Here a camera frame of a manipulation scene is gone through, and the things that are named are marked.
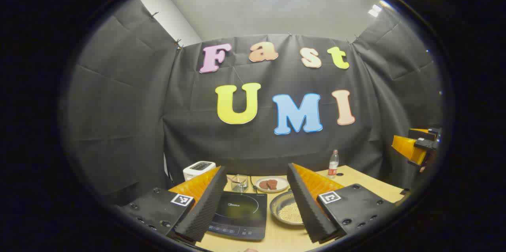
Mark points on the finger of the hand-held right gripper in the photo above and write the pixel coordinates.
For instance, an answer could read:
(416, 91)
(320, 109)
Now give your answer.
(409, 147)

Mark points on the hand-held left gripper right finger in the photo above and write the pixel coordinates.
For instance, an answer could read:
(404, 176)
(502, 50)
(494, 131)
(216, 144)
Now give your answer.
(306, 208)

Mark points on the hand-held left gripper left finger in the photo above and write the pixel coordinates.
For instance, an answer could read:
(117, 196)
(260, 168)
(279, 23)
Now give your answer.
(203, 208)

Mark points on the stainless steel pot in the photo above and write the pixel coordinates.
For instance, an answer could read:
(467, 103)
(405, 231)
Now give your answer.
(281, 204)

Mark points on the black induction cooktop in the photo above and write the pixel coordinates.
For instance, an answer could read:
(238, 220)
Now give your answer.
(241, 212)

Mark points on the pile of yellow soybeans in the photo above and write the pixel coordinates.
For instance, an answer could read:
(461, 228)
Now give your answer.
(290, 213)

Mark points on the round white plate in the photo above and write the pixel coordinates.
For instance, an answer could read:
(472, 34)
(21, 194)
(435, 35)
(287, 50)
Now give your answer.
(282, 184)

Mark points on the white toaster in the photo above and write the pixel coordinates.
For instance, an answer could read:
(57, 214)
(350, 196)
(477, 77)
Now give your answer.
(197, 169)

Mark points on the brown meat patty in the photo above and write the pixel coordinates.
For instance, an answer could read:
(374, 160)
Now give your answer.
(272, 184)
(264, 184)

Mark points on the clear plastic water bottle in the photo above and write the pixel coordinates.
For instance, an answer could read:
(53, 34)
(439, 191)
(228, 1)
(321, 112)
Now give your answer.
(333, 165)

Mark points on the black backdrop cloth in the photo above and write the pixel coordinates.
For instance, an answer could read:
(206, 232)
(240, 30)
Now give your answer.
(130, 125)

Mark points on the small ceiling light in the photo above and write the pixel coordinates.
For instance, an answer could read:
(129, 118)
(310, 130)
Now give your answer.
(374, 10)

